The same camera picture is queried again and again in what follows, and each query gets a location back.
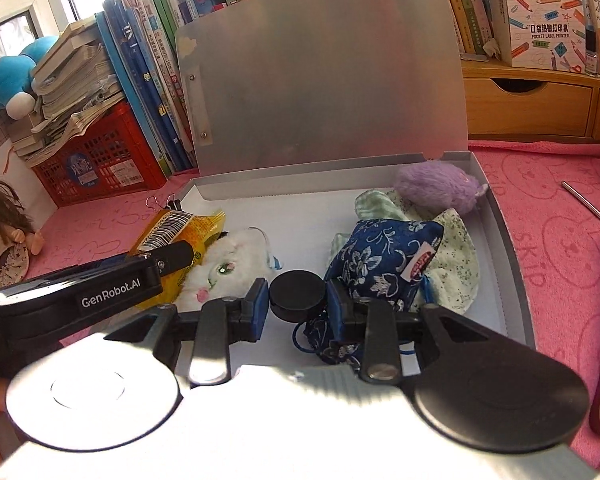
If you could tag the stack of worn books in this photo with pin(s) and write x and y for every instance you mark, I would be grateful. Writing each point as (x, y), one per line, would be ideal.
(70, 80)

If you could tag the white storage box with lid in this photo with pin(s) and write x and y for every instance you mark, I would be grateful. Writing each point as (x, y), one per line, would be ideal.
(305, 85)

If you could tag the yellow snack packet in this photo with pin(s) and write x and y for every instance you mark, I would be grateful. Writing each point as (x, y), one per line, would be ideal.
(180, 230)

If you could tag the red plastic crate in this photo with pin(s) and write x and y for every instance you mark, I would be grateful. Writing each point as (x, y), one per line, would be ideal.
(100, 165)

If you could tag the crumpled tissue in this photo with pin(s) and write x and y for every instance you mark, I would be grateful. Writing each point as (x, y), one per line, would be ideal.
(492, 49)

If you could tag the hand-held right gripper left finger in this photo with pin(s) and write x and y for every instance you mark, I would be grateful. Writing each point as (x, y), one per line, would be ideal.
(260, 310)

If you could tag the row of blue green books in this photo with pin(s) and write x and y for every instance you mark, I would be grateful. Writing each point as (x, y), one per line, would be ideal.
(150, 75)

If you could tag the blue floral cloth pouch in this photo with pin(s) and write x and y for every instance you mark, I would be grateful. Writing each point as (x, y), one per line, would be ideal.
(380, 255)

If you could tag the small dark bottle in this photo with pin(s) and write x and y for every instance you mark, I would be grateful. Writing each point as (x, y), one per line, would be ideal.
(590, 57)

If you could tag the purple fluffy plush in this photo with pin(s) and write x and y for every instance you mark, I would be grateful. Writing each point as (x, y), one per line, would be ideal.
(435, 187)

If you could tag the metal straw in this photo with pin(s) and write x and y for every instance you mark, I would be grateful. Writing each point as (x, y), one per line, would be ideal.
(587, 206)

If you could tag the black binder clip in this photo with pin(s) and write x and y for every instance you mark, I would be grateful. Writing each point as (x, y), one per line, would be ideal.
(165, 203)

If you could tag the wooden drawer shelf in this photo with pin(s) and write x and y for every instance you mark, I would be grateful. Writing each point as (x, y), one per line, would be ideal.
(530, 110)

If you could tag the black round disc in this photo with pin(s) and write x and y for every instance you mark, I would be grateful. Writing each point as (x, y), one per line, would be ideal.
(298, 295)

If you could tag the blue white cat plush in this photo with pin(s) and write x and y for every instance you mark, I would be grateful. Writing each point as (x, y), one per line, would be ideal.
(10, 80)

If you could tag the green checked floral cloth pouch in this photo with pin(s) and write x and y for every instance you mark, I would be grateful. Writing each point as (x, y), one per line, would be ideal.
(455, 255)

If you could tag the pink printed table mat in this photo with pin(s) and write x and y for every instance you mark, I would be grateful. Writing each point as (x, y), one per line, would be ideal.
(555, 285)

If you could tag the brown haired doll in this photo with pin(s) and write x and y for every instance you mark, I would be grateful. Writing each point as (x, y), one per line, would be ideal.
(2, 240)

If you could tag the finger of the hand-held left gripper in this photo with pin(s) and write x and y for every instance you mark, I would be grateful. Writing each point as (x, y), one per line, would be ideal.
(177, 258)

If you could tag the white printed carton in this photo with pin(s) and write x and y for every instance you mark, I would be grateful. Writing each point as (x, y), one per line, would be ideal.
(537, 27)

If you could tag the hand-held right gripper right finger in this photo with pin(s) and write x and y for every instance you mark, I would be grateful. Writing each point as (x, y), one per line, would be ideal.
(334, 310)

